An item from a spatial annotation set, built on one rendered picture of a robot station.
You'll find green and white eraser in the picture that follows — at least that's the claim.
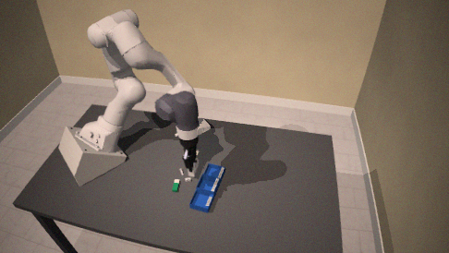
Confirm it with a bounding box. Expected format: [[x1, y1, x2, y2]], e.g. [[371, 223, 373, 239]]
[[172, 179, 180, 192]]

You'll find blue rack of three labelled bins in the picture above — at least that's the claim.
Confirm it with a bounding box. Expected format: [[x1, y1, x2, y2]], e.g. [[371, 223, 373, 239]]
[[189, 163, 225, 213]]

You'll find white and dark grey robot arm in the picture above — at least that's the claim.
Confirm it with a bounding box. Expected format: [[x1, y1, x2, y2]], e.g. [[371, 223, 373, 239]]
[[75, 9, 211, 152]]

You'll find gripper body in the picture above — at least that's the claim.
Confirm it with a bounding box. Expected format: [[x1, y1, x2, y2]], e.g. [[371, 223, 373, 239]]
[[179, 137, 199, 154]]

